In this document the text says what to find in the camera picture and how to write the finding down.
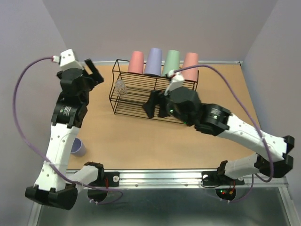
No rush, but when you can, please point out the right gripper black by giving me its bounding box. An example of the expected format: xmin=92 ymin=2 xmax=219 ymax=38
xmin=141 ymin=88 xmax=194 ymax=127

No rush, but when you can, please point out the black wire dish rack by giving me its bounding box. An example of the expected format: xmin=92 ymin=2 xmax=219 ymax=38
xmin=108 ymin=58 xmax=199 ymax=125

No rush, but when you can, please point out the clear glass cup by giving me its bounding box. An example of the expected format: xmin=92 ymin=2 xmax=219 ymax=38
xmin=115 ymin=79 xmax=127 ymax=94

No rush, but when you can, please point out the red plastic cup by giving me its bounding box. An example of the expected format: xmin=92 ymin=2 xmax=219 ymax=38
xmin=127 ymin=51 xmax=144 ymax=74

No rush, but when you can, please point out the purple plastic cup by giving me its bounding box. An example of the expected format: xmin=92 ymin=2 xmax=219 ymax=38
xmin=71 ymin=138 xmax=86 ymax=157
xmin=143 ymin=48 xmax=162 ymax=77

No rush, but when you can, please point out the green plastic cup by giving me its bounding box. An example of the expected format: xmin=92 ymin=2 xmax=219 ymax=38
xmin=161 ymin=50 xmax=180 ymax=77

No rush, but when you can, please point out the pink plastic cup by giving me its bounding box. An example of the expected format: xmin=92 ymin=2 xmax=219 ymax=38
xmin=182 ymin=52 xmax=198 ymax=82

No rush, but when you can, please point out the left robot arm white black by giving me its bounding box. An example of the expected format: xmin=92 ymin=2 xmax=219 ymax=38
xmin=25 ymin=59 xmax=105 ymax=210

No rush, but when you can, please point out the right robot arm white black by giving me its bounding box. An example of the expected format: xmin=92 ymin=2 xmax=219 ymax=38
xmin=142 ymin=87 xmax=294 ymax=184

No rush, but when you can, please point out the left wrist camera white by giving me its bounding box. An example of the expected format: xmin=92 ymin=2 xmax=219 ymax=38
xmin=51 ymin=49 xmax=84 ymax=71

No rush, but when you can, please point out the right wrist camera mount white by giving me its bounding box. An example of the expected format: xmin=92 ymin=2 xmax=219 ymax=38
xmin=164 ymin=70 xmax=185 ymax=96

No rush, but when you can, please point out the aluminium front rail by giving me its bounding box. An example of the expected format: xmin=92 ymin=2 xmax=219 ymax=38
xmin=37 ymin=167 xmax=289 ymax=189

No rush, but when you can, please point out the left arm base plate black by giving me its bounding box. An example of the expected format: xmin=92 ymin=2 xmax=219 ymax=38
xmin=88 ymin=171 xmax=120 ymax=188

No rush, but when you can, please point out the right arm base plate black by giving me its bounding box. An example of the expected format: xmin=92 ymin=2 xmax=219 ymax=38
xmin=202 ymin=170 xmax=245 ymax=186

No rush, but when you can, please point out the aluminium back rail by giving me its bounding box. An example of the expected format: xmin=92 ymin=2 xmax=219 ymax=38
xmin=93 ymin=59 xmax=243 ymax=66

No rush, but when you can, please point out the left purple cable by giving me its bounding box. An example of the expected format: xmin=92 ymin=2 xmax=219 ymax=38
xmin=13 ymin=56 xmax=124 ymax=205

